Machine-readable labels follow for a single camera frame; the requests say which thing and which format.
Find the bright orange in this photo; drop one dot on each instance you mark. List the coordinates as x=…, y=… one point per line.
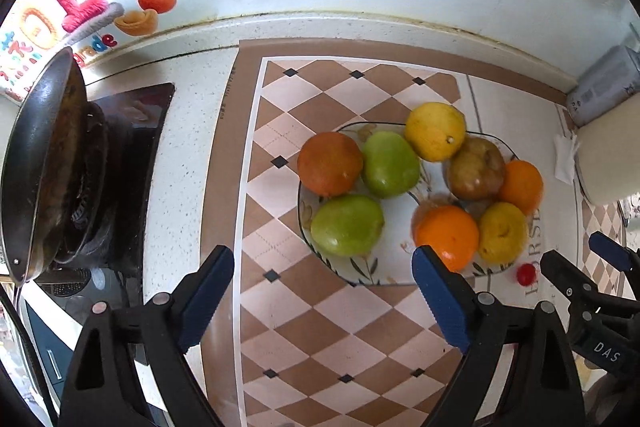
x=446, y=234
x=522, y=187

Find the green apple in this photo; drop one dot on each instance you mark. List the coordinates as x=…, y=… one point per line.
x=390, y=164
x=347, y=225

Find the brown checkered table mat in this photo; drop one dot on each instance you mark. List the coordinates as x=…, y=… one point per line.
x=310, y=332

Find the grey printed carton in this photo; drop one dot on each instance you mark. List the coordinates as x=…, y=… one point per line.
x=602, y=84

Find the brown red apple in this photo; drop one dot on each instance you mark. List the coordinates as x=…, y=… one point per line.
x=475, y=168

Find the gold ingot wall sticker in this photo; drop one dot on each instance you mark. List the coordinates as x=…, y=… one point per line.
x=136, y=23

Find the small red cherry tomato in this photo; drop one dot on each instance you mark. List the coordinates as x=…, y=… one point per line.
x=525, y=275

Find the yellow round fruit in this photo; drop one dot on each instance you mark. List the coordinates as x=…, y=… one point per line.
x=435, y=132
x=501, y=232

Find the black glass gas stove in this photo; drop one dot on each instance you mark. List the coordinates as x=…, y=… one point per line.
x=135, y=132

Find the pink character wall sticker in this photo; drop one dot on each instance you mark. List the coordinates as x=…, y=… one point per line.
x=80, y=12

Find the glass floral plate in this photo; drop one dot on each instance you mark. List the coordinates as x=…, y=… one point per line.
x=400, y=217

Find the white tissue paper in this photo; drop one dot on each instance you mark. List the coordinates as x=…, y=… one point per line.
x=565, y=157

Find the cream utensil holder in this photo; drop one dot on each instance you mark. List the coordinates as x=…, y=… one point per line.
x=610, y=157

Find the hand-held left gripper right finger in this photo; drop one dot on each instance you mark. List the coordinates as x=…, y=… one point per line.
x=442, y=302

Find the black frying pan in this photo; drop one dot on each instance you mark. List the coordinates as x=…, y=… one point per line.
x=35, y=157

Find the colourful character wall sticker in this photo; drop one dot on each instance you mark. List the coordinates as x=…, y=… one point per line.
x=15, y=57

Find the orange round character sticker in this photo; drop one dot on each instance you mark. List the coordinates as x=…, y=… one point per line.
x=22, y=27

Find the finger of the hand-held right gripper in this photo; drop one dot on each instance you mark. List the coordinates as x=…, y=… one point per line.
x=570, y=279
x=607, y=249

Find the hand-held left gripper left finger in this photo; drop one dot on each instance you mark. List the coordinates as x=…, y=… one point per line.
x=205, y=297

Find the dark reddish orange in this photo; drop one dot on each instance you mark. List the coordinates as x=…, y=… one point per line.
x=330, y=163

